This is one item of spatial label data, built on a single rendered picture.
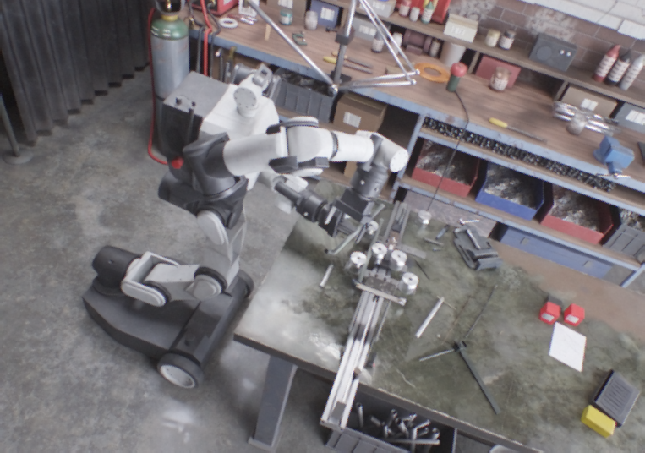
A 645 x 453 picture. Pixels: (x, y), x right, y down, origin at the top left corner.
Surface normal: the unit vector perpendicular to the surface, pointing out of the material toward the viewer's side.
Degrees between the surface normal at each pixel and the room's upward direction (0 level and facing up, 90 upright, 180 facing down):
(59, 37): 90
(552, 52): 90
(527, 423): 0
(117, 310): 0
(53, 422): 0
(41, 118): 90
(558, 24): 90
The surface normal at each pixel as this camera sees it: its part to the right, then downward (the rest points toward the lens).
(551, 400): 0.19, -0.69
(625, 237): -0.29, 0.63
